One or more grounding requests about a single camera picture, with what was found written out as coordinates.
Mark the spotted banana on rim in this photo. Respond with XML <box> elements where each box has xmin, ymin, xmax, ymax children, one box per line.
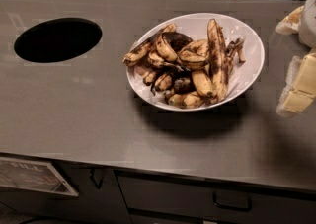
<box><xmin>122</xmin><ymin>24</ymin><xmax>176</xmax><ymax>66</ymax></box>

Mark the black drawer handle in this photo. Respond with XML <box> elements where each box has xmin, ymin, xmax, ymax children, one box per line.
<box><xmin>212</xmin><ymin>192</ymin><xmax>253</xmax><ymax>212</ymax></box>

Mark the small banana lower left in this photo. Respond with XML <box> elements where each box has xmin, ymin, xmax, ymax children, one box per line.
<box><xmin>153</xmin><ymin>72</ymin><xmax>173</xmax><ymax>92</ymax></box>

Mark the white oval bowl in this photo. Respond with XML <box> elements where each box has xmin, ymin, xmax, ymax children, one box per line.
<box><xmin>126</xmin><ymin>13</ymin><xmax>265</xmax><ymax>112</ymax></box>

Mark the yellow spotted center banana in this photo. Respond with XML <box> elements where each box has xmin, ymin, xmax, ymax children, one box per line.
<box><xmin>178</xmin><ymin>39</ymin><xmax>209</xmax><ymax>71</ymax></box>

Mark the long spotted banana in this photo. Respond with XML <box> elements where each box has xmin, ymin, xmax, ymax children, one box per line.
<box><xmin>207</xmin><ymin>19</ymin><xmax>229</xmax><ymax>104</ymax></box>

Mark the black cabinet door handle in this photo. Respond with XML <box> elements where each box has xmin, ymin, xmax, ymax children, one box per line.
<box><xmin>90</xmin><ymin>168</ymin><xmax>104</xmax><ymax>189</ymax></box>

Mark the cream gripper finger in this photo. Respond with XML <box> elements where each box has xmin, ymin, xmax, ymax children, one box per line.
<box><xmin>275</xmin><ymin>6</ymin><xmax>304</xmax><ymax>35</ymax></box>
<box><xmin>276</xmin><ymin>52</ymin><xmax>316</xmax><ymax>117</ymax></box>

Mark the short yellow banana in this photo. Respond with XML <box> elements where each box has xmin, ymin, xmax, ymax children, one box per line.
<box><xmin>192</xmin><ymin>70</ymin><xmax>214</xmax><ymax>98</ymax></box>

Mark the dark cabinet drawer front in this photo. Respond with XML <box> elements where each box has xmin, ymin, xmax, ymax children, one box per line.
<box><xmin>117</xmin><ymin>172</ymin><xmax>316</xmax><ymax>224</ymax></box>

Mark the round countertop waste hole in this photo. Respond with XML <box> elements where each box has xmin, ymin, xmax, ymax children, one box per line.
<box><xmin>14</xmin><ymin>18</ymin><xmax>103</xmax><ymax>63</ymax></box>

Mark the bottom yellow banana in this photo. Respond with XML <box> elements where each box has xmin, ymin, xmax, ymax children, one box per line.
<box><xmin>168</xmin><ymin>91</ymin><xmax>204</xmax><ymax>109</ymax></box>

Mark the blackened curved banana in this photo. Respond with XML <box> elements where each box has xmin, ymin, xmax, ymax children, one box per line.
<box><xmin>155</xmin><ymin>32</ymin><xmax>193</xmax><ymax>62</ymax></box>

